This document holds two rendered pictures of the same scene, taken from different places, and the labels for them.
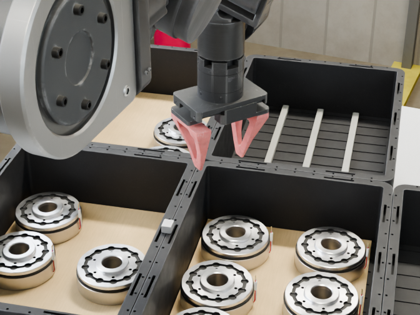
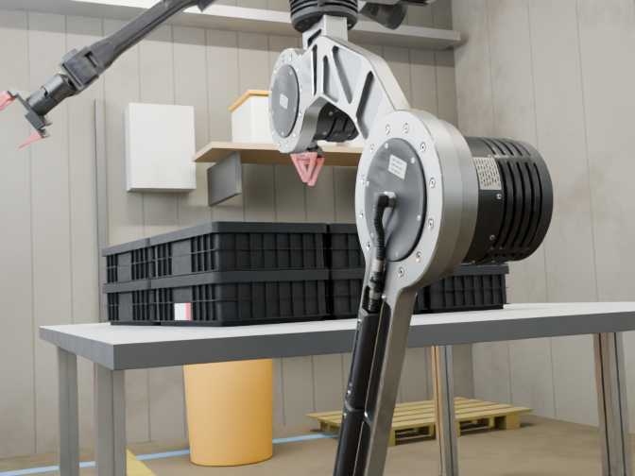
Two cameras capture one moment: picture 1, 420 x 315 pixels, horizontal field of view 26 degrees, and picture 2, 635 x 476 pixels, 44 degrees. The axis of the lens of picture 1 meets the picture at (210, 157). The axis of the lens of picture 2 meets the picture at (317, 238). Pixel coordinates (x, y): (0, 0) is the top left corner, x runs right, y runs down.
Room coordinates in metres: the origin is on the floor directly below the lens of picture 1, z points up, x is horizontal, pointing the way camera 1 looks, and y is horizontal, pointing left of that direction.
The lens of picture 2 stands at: (-0.45, 1.45, 0.76)
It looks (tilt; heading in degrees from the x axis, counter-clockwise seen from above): 4 degrees up; 314
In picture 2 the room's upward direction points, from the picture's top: 3 degrees counter-clockwise
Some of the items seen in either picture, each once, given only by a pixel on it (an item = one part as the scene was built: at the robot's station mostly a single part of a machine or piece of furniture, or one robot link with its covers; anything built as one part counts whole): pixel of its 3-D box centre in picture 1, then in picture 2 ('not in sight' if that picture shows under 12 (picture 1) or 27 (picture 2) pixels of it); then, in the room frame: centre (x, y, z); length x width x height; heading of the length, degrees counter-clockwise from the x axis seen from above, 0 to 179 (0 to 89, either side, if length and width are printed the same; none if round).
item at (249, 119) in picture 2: not in sight; (283, 127); (2.69, -1.54, 1.71); 0.52 x 0.44 x 0.29; 68
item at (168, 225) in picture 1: (167, 226); not in sight; (1.02, 0.06, 0.94); 0.02 x 0.01 x 0.01; 167
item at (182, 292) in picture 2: not in sight; (237, 298); (1.05, 0.21, 0.76); 0.40 x 0.30 x 0.12; 167
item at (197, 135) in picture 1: (207, 134); (306, 164); (0.99, 0.00, 1.10); 0.07 x 0.07 x 0.09; 32
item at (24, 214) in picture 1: (47, 210); not in sight; (1.17, 0.25, 0.86); 0.10 x 0.10 x 0.01
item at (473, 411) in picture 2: not in sight; (417, 419); (2.29, -2.09, 0.05); 1.08 x 0.72 x 0.10; 68
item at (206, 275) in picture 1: (217, 280); not in sight; (0.99, -0.01, 0.86); 0.05 x 0.05 x 0.01
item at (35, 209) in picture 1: (47, 208); not in sight; (1.17, 0.25, 0.86); 0.05 x 0.05 x 0.01
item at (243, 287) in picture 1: (217, 283); not in sight; (0.99, -0.01, 0.86); 0.10 x 0.10 x 0.01
